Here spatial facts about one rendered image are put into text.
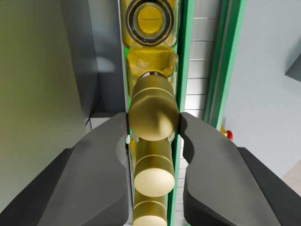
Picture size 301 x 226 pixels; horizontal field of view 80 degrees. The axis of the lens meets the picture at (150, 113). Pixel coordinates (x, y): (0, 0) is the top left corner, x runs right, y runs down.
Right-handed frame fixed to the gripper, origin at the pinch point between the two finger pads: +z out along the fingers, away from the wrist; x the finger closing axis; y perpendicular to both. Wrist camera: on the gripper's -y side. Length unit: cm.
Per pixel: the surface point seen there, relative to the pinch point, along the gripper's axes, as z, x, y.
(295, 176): 115, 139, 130
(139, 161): 0.7, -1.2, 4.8
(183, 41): 19.8, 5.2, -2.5
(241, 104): 40, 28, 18
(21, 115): 3.9, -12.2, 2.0
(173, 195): 19.0, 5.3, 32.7
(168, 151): 1.9, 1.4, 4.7
